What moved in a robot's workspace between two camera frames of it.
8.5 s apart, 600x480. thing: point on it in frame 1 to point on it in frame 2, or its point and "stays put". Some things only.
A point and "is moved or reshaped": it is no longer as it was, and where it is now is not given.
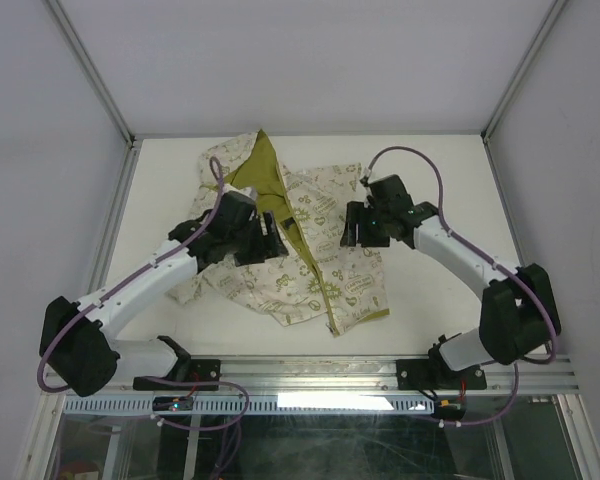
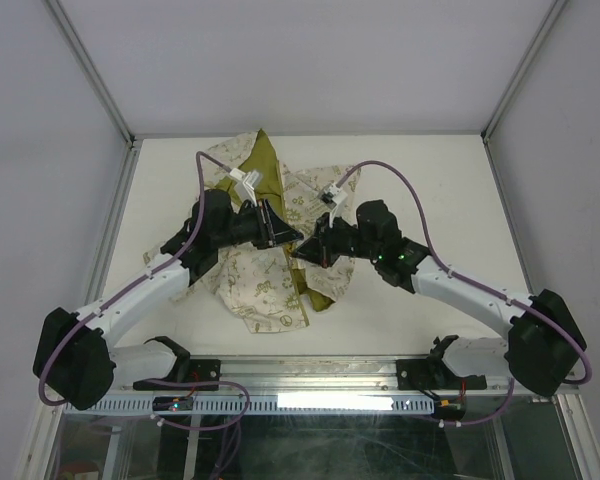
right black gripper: [356, 212] to [319, 252]
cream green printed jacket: [318, 280] is moved or reshaped
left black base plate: [186, 370] stays put
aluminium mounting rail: [366, 376] stays put
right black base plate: [419, 374] stays put
